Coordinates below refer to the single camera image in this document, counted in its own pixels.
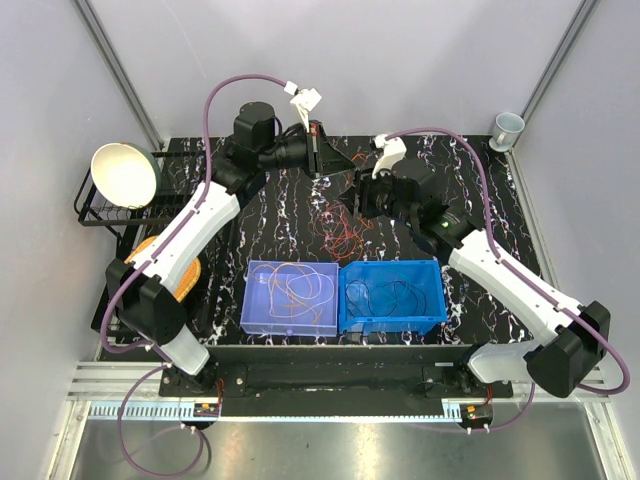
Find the white mug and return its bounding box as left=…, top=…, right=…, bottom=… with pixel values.
left=489, top=112, right=526, bottom=152

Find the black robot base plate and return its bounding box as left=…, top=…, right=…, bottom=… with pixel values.
left=159, top=345, right=514, bottom=421

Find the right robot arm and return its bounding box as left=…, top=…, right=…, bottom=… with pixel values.
left=340, top=169, right=611, bottom=398

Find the blue plastic bin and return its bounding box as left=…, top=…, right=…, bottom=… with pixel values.
left=338, top=259, right=447, bottom=335

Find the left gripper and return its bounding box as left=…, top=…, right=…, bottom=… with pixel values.
left=258, top=120, right=356, bottom=179

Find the pink cable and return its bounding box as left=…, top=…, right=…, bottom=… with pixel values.
left=344, top=217, right=376, bottom=251

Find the purple plastic bin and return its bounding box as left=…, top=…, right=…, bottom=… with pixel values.
left=240, top=260, right=339, bottom=337

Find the orange cable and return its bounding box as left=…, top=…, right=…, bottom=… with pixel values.
left=314, top=152, right=374, bottom=261

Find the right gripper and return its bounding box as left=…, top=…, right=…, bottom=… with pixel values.
left=337, top=161, right=416, bottom=229

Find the blue cable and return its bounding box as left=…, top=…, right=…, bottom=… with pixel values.
left=359, top=269, right=416, bottom=319

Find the black cable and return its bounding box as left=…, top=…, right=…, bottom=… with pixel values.
left=344, top=277, right=429, bottom=319

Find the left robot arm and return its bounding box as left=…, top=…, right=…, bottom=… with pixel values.
left=100, top=102, right=355, bottom=396

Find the white cable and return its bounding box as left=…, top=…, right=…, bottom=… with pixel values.
left=264, top=269, right=336, bottom=321

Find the white bowl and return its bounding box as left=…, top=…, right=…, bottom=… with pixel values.
left=90, top=142, right=161, bottom=209

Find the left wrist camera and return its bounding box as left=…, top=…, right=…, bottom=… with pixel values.
left=290, top=88, right=322, bottom=133

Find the black wire dish rack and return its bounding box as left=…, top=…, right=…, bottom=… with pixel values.
left=74, top=147, right=231, bottom=339

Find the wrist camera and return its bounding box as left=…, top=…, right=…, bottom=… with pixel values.
left=290, top=88, right=322, bottom=133
left=371, top=134, right=406, bottom=178

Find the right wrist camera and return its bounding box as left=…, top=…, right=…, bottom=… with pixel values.
left=371, top=134, right=406, bottom=178

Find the orange woven plate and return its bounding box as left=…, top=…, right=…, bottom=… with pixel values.
left=124, top=235, right=202, bottom=303

